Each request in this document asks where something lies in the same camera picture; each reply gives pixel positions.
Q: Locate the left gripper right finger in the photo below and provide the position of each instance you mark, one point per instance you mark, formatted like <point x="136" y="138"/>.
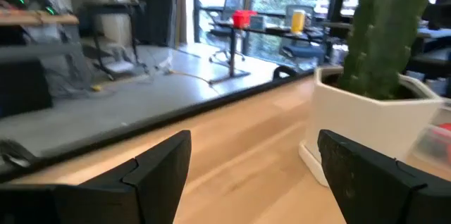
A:
<point x="370" y="188"/>

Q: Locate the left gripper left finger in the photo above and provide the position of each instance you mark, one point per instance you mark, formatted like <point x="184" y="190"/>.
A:
<point x="141" y="196"/>

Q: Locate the clear plastic tupperware container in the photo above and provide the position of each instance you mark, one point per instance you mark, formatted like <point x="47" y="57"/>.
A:
<point x="433" y="146"/>

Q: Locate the white hexagonal plant pot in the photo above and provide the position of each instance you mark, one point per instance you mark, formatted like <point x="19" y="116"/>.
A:
<point x="370" y="125"/>

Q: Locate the black desk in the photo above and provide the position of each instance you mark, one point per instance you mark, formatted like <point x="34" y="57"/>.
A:
<point x="430" y="62"/>

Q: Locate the grey office chair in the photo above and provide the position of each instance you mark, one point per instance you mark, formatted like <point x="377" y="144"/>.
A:
<point x="230" y="5"/>
<point x="303" y="49"/>

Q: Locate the green cactus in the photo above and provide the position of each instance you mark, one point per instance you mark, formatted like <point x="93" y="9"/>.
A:
<point x="384" y="34"/>

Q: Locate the yellow cup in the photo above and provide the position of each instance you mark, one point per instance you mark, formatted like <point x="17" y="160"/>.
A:
<point x="297" y="21"/>

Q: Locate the black rolling cart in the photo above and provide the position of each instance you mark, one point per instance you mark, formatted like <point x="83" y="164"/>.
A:
<point x="112" y="5"/>

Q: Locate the grey box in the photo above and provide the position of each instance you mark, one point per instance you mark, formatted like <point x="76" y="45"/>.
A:
<point x="257" y="22"/>

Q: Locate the red container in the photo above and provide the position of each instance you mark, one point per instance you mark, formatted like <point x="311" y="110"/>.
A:
<point x="243" y="18"/>

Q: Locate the wooden workbench grey legs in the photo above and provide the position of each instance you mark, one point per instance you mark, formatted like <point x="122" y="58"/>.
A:
<point x="35" y="18"/>

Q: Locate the black arched frame bracket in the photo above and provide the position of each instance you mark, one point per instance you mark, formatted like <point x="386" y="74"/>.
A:
<point x="283" y="70"/>

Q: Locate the black pedestal table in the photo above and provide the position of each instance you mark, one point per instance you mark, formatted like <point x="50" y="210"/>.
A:
<point x="232" y="51"/>

